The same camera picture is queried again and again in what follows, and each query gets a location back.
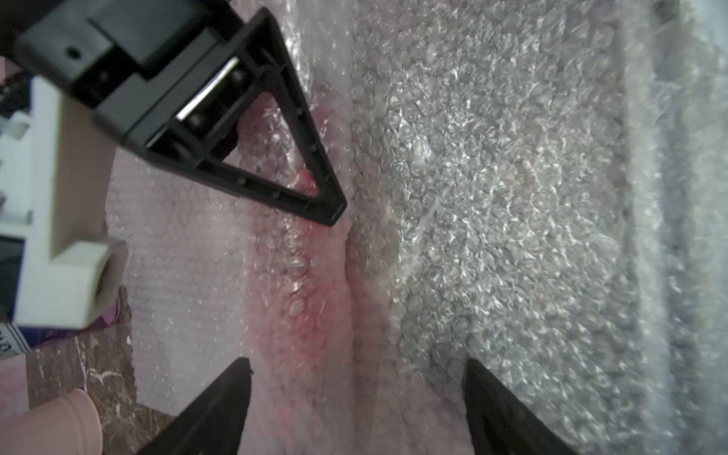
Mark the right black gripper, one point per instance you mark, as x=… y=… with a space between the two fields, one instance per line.
x=89 y=49

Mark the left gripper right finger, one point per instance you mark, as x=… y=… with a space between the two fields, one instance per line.
x=499 y=423

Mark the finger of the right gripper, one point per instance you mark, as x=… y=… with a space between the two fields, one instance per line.
x=228 y=112

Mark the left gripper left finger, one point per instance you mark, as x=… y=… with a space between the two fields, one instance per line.
x=214 y=422

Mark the red bottle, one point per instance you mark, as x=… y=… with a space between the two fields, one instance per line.
x=299 y=302

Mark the bubble wrap sheet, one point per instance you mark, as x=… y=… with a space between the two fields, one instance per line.
x=539 y=185

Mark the pink pencil cup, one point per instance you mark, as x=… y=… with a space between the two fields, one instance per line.
x=69 y=424

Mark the purple bottle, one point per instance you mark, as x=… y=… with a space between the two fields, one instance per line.
x=16 y=341

